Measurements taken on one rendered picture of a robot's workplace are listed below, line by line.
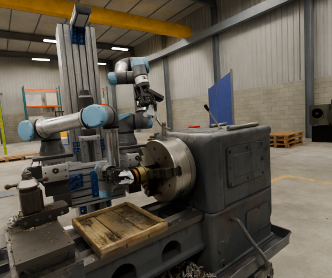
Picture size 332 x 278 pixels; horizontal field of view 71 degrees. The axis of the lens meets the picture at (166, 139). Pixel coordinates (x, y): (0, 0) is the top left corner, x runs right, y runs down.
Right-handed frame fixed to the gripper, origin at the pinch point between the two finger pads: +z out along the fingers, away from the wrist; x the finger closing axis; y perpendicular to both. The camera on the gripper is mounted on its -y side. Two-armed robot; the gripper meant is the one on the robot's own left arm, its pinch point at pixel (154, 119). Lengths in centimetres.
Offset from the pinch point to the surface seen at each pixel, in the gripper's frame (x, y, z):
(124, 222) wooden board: -3, 28, 47
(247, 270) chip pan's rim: 15, -22, 86
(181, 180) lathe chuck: 16.2, 5.1, 34.5
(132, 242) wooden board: 13, 34, 52
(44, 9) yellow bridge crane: -785, -163, -733
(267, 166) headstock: 19, -61, 41
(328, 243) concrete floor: -17, -178, 133
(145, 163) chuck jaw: 2.3, 13.6, 22.7
